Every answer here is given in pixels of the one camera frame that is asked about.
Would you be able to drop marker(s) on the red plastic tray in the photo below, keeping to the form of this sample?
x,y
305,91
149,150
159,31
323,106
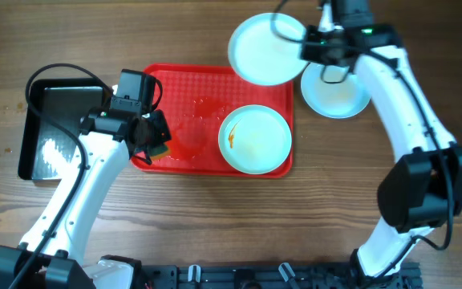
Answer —
x,y
196,99

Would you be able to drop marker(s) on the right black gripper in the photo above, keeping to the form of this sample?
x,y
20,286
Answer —
x,y
304,54

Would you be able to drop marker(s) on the green orange sponge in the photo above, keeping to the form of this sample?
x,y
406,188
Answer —
x,y
159,152

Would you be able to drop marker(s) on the black metal tray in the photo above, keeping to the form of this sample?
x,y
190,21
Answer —
x,y
47,152

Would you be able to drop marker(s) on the white plate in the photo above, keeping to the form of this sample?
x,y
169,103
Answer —
x,y
258,56
255,139
335,94

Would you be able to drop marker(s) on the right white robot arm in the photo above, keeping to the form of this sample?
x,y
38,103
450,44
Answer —
x,y
423,191

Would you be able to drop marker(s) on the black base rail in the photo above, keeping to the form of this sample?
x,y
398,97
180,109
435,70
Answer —
x,y
326,275

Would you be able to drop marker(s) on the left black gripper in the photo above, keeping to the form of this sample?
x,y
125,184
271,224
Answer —
x,y
161,132

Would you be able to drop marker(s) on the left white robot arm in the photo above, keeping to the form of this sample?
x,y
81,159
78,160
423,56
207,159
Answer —
x,y
50,254

